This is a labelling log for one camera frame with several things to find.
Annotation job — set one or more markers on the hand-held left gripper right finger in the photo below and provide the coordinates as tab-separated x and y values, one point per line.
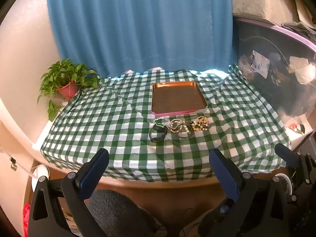
223	171

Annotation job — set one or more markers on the red cloth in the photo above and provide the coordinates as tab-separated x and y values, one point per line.
26	214

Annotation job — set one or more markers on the small white box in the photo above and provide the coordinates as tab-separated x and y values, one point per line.
300	128

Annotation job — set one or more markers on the copper rectangular tray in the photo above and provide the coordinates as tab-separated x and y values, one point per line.
176	98

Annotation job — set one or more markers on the black and green wristwatch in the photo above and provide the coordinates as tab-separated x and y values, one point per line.
158	131

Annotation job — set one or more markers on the green checkered tablecloth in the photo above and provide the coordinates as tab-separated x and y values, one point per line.
98	128

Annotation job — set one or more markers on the dark storage box purple lid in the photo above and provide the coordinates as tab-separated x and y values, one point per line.
271	98

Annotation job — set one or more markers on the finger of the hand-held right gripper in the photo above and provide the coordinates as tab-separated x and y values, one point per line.
286	154

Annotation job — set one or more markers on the potted green plant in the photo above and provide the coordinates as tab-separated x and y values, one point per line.
68	84

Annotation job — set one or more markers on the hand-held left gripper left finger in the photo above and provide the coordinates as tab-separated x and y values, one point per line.
95	170

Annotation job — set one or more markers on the crumpled white paper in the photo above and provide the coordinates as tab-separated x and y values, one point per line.
302	70

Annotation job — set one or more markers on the grey fuzzy cushion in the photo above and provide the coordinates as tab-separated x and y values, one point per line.
116	212

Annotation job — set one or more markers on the blue curtain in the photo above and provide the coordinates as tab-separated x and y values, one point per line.
138	24

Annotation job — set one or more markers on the white round container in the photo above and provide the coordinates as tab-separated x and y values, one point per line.
40	174

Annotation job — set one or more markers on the white label sticker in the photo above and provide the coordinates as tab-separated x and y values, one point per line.
260	63

